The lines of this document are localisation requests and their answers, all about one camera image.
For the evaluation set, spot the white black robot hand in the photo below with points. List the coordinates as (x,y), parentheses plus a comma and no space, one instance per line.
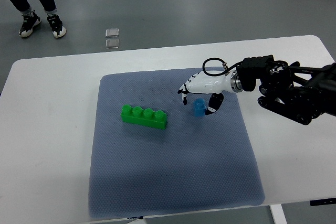
(200,83)

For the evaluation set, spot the blue toy block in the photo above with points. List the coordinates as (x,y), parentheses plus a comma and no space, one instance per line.
(199,107)

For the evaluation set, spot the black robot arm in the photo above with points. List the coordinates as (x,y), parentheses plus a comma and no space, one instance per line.
(290,90)

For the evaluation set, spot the green four-stud toy block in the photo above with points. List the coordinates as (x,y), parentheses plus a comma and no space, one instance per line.
(144,117)

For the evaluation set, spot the grey-blue textured mat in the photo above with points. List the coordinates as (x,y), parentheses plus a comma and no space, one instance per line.
(194,164)

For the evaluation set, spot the upper metal floor plate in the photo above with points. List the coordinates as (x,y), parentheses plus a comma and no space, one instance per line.
(112,32)

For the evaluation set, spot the white table leg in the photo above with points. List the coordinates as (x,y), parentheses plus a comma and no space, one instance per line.
(278,214)

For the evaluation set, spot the black white left sneaker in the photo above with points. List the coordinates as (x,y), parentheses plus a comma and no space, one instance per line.
(58,30)

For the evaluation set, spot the black white sneaker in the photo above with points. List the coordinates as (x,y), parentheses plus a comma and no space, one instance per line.
(29,22)
(58,30)

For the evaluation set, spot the black table control panel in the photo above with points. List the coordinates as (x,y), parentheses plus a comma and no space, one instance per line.
(322,202)

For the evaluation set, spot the black white right sneaker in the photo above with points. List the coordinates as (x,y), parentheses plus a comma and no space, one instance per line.
(29,22)

